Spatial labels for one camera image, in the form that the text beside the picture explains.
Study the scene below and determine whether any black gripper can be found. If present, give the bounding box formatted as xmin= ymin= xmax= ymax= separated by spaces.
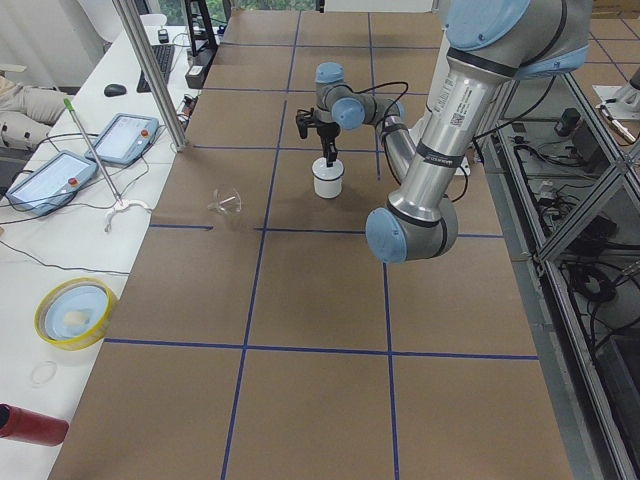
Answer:
xmin=317 ymin=122 xmax=340 ymax=167

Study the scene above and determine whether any white ceramic lid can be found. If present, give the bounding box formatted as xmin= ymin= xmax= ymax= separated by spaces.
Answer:
xmin=312 ymin=157 xmax=344 ymax=182

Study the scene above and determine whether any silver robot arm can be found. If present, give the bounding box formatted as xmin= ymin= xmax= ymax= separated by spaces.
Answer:
xmin=312 ymin=1 xmax=593 ymax=263

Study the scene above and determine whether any white enamel mug blue rim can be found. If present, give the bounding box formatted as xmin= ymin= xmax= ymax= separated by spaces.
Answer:
xmin=313 ymin=172 xmax=343 ymax=199

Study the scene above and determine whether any black keyboard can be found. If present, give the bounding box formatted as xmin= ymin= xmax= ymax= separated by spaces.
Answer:
xmin=136 ymin=43 xmax=176 ymax=94

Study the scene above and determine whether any far blue teach pendant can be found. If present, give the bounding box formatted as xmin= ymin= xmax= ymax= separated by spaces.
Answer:
xmin=92 ymin=113 xmax=160 ymax=167

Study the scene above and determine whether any blue teach pendant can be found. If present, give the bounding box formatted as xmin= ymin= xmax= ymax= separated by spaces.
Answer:
xmin=92 ymin=113 xmax=160 ymax=167
xmin=6 ymin=150 xmax=98 ymax=215

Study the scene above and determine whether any metal grabber stick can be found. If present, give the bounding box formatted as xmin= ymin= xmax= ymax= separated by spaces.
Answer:
xmin=63 ymin=98 xmax=152 ymax=233

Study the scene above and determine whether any black computer mouse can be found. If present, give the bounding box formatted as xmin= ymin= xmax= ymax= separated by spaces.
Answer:
xmin=103 ymin=84 xmax=127 ymax=98

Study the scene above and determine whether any near blue teach pendant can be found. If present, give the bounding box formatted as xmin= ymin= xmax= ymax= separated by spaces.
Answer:
xmin=6 ymin=150 xmax=98 ymax=215

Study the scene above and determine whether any yellow tape roll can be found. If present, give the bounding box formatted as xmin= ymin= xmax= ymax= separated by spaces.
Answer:
xmin=34 ymin=277 xmax=118 ymax=351

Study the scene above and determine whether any red bottle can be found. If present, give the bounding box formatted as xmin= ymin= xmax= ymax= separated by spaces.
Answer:
xmin=1 ymin=404 xmax=69 ymax=446

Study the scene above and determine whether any aluminium frame post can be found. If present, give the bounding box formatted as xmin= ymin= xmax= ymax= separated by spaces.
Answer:
xmin=112 ymin=0 xmax=186 ymax=152

